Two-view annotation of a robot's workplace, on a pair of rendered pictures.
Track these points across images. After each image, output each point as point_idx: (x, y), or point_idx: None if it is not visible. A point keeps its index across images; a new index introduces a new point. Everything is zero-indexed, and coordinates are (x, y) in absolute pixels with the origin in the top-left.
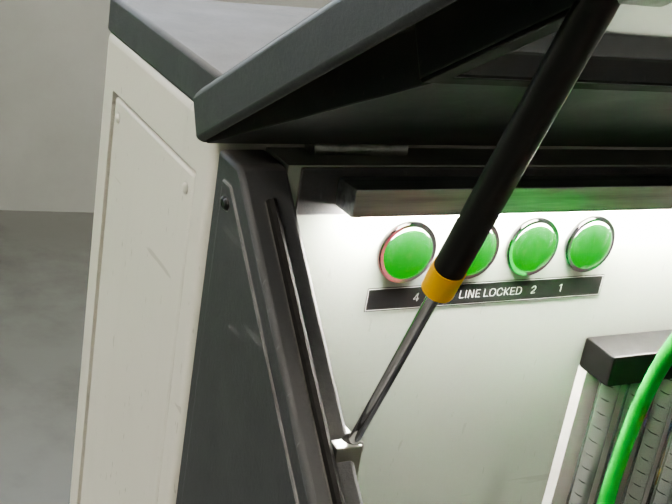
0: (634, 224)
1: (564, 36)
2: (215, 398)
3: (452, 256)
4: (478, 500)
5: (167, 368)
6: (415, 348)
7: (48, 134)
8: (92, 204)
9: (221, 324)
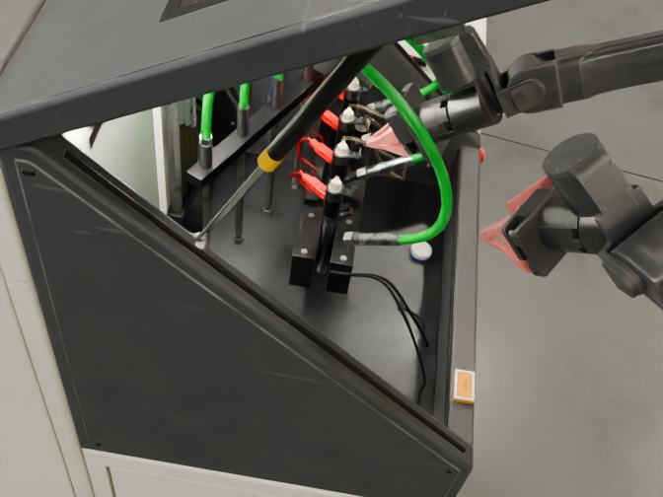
0: None
1: (367, 55)
2: (75, 266)
3: (286, 152)
4: (140, 175)
5: None
6: (108, 141)
7: None
8: None
9: (61, 232)
